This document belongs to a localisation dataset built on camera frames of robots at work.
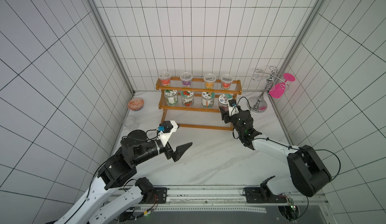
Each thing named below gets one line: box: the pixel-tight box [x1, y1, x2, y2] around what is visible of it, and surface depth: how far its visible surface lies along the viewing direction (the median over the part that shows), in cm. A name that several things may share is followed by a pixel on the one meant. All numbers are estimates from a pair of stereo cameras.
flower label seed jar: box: [201, 91, 216, 108], surface depth 88 cm
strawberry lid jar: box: [180, 89, 195, 107], surface depth 89 cm
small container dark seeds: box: [220, 73, 234, 90], surface depth 81 cm
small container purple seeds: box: [179, 71, 193, 88], surface depth 83 cm
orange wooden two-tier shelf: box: [155, 76, 243, 132], surface depth 88 cm
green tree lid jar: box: [163, 89, 179, 106], surface depth 89 cm
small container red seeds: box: [158, 71, 171, 87], surface depth 83 cm
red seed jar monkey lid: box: [218, 93, 234, 112], surface depth 82 cm
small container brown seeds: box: [203, 73, 217, 89], surface depth 81 cm
